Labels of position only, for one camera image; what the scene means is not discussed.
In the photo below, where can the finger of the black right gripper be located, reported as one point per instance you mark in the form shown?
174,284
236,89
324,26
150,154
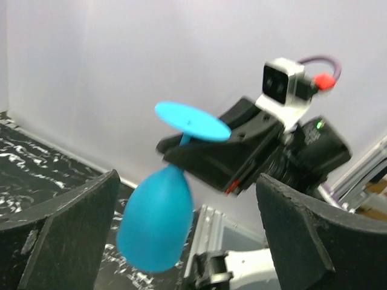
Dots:
219,170
248,126

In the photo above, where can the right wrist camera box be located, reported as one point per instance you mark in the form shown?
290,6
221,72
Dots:
287,91

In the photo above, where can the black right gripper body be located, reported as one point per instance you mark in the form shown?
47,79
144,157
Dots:
277,161

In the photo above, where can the blue wine glass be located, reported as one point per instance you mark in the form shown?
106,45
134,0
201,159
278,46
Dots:
159,213

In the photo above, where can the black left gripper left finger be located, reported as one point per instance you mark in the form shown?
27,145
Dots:
59,244

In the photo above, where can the aluminium frame rail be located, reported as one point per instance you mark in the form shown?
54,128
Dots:
364,185

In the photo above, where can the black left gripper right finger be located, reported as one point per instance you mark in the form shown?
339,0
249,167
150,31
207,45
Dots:
317,246

